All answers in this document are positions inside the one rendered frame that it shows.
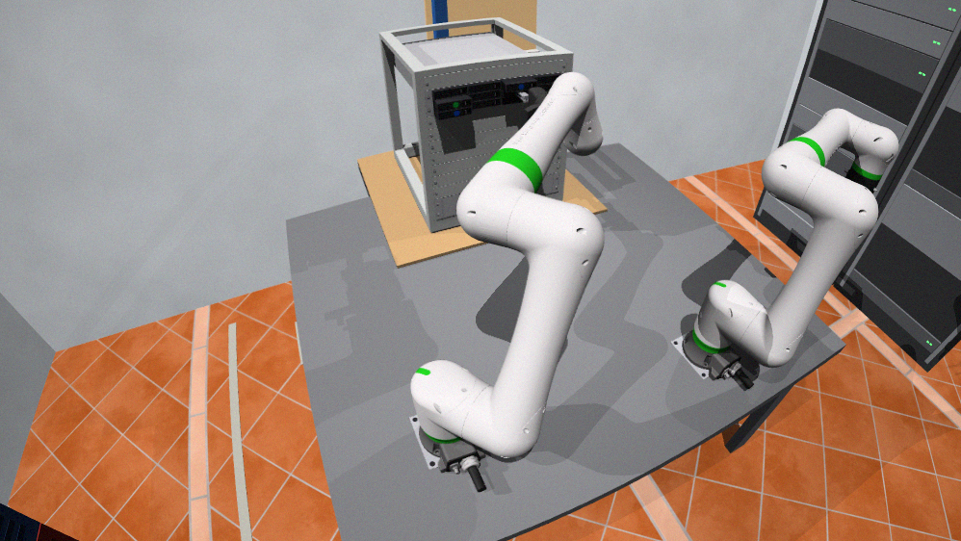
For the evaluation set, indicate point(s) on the orange flat board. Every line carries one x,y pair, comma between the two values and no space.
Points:
403,225

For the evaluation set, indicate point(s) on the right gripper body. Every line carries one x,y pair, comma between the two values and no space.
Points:
860,179

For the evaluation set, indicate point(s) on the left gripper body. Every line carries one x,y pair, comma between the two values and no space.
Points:
535,94

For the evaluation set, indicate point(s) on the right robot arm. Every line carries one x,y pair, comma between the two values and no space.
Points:
843,212

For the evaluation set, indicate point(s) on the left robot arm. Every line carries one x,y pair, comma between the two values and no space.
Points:
562,242

